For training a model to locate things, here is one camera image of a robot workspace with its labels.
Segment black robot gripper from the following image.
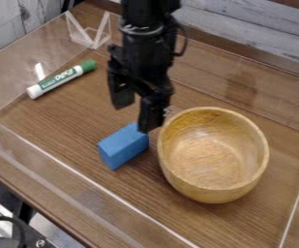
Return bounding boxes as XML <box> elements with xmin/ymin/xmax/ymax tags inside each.
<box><xmin>107</xmin><ymin>26</ymin><xmax>175</xmax><ymax>134</ymax></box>

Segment blue foam block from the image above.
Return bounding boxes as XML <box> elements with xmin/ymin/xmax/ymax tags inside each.
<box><xmin>97</xmin><ymin>123</ymin><xmax>149</xmax><ymax>171</ymax></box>

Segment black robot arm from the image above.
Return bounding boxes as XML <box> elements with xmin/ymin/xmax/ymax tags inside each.
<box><xmin>107</xmin><ymin>0</ymin><xmax>185</xmax><ymax>134</ymax></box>

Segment light wooden bowl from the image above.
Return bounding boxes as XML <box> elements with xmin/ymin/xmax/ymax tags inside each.
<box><xmin>156</xmin><ymin>107</ymin><xmax>271</xmax><ymax>203</ymax></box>

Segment green white dry-erase marker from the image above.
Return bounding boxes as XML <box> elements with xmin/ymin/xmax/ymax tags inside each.
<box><xmin>25</xmin><ymin>59</ymin><xmax>97</xmax><ymax>99</ymax></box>

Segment black metal stand base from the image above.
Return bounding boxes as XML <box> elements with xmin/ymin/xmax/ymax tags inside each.
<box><xmin>11</xmin><ymin>225</ymin><xmax>57</xmax><ymax>248</ymax></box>

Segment clear acrylic corner bracket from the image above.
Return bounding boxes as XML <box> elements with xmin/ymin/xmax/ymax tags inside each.
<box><xmin>64</xmin><ymin>11</ymin><xmax>111</xmax><ymax>50</ymax></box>

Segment clear acrylic front wall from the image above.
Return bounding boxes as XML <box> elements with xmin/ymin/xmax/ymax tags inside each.
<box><xmin>0</xmin><ymin>123</ymin><xmax>199</xmax><ymax>248</ymax></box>

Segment black cable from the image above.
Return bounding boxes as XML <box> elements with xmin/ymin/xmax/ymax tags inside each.
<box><xmin>0</xmin><ymin>216</ymin><xmax>29</xmax><ymax>248</ymax></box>

